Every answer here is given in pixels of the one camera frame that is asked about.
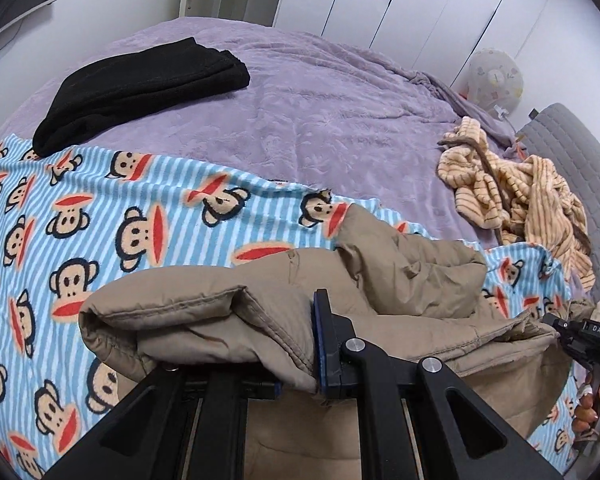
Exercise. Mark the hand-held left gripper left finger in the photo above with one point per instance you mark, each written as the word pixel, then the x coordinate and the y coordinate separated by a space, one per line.
pixel 215 385

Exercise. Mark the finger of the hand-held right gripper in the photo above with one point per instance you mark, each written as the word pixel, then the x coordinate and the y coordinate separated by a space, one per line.
pixel 567 332

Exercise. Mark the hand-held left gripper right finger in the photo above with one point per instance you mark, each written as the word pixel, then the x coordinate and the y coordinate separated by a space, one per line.
pixel 319 350

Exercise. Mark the tan puffer jacket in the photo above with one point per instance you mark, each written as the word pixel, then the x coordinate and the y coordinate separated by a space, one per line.
pixel 405 280

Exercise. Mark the person's right hand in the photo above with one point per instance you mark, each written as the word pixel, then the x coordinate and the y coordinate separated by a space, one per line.
pixel 582 415

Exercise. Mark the yellow striped plush garment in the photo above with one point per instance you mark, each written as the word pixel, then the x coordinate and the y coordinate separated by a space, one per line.
pixel 535 195

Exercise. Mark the grey padded headboard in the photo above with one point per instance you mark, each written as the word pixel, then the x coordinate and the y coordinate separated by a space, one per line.
pixel 580 160

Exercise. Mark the blue striped monkey print blanket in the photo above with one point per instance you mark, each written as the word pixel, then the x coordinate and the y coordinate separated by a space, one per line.
pixel 130 220

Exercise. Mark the purple bed blanket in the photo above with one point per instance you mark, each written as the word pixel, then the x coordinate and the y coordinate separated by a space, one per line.
pixel 305 110

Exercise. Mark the black folded garment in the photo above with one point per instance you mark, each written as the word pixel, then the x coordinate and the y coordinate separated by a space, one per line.
pixel 140 90

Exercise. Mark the white wardrobe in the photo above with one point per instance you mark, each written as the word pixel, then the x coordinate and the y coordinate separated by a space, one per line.
pixel 405 5

